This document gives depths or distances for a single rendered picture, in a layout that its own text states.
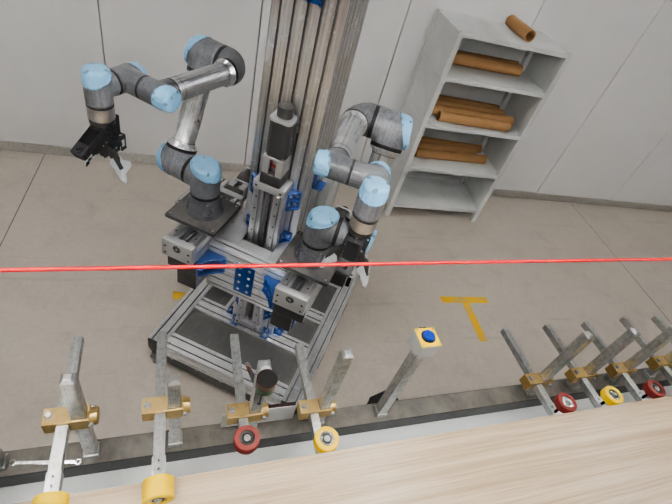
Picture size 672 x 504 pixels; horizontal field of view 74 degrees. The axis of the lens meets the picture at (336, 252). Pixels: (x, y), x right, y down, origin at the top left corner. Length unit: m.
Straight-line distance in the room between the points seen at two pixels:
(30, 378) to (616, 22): 4.59
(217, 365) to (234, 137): 2.02
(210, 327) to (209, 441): 0.96
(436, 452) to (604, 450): 0.68
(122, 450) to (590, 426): 1.69
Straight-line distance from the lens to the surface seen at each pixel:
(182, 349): 2.47
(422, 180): 4.32
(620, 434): 2.15
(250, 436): 1.51
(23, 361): 2.83
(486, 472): 1.72
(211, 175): 1.78
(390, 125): 1.57
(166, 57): 3.55
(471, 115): 3.78
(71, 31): 3.62
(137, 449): 1.73
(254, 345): 2.50
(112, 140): 1.56
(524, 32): 3.61
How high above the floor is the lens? 2.29
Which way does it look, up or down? 42 degrees down
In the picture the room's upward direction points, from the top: 18 degrees clockwise
